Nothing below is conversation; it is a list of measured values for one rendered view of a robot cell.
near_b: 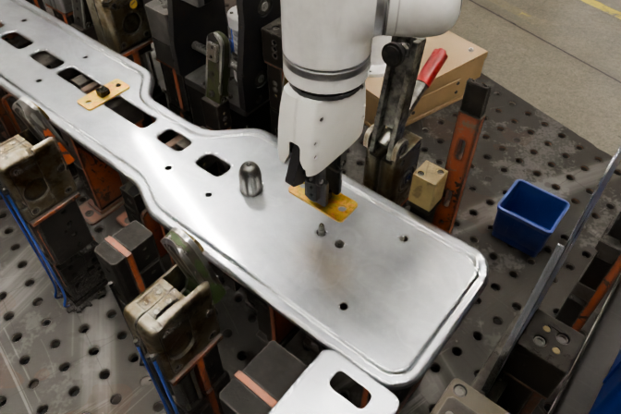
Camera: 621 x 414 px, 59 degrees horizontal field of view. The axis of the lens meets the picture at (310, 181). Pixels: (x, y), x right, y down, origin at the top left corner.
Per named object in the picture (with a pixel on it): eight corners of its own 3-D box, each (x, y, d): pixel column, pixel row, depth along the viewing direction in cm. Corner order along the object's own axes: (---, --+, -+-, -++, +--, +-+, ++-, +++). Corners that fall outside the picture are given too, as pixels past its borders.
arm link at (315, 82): (322, 13, 57) (322, 39, 59) (263, 50, 52) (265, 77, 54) (391, 42, 53) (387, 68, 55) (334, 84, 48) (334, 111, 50)
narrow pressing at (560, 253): (477, 397, 57) (600, 160, 33) (524, 321, 64) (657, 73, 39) (481, 401, 57) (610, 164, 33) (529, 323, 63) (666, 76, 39)
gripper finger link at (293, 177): (308, 110, 56) (329, 124, 61) (272, 176, 57) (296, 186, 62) (317, 115, 56) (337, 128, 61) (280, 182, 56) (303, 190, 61)
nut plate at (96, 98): (90, 111, 90) (87, 105, 89) (76, 102, 92) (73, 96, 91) (131, 87, 95) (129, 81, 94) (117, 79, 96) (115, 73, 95)
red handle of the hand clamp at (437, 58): (368, 137, 76) (428, 41, 77) (371, 142, 78) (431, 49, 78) (394, 151, 74) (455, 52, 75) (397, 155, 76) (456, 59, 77)
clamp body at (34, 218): (45, 291, 101) (-41, 152, 77) (101, 249, 108) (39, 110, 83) (75, 320, 97) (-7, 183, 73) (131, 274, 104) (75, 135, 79)
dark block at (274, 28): (273, 207, 116) (260, 27, 85) (295, 188, 119) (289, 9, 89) (291, 219, 113) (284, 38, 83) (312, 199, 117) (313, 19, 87)
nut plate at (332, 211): (286, 190, 68) (286, 184, 68) (306, 174, 70) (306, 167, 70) (340, 224, 65) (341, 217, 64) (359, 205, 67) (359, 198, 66)
